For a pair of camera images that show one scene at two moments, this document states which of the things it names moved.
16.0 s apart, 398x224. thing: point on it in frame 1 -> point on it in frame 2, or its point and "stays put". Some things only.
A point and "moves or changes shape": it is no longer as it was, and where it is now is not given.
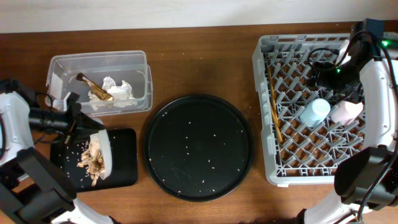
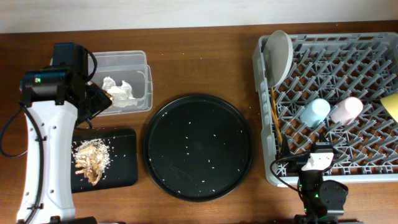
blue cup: (315, 112) stays put
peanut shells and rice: (92, 158) moves or changes shape
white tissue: (122, 94) stays put
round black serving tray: (198, 148) stays put
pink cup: (347, 112) stays put
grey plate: (101, 138) -> (278, 57)
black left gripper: (82, 123) -> (99, 101)
